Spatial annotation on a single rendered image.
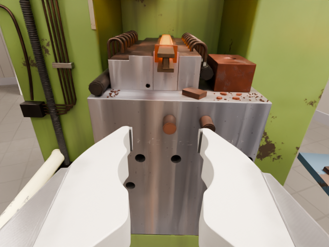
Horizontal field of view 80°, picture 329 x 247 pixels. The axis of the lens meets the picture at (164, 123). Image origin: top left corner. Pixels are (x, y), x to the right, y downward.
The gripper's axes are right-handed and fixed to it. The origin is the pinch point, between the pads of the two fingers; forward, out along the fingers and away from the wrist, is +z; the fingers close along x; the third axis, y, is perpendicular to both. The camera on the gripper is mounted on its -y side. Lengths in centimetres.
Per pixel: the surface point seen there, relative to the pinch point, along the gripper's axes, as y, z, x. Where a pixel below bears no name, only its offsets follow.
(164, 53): -1.1, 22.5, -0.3
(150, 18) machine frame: -6, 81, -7
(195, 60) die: 1.7, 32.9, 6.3
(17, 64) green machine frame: 7, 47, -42
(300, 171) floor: 100, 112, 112
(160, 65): 1.2, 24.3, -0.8
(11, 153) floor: 100, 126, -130
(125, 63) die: 2.9, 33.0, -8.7
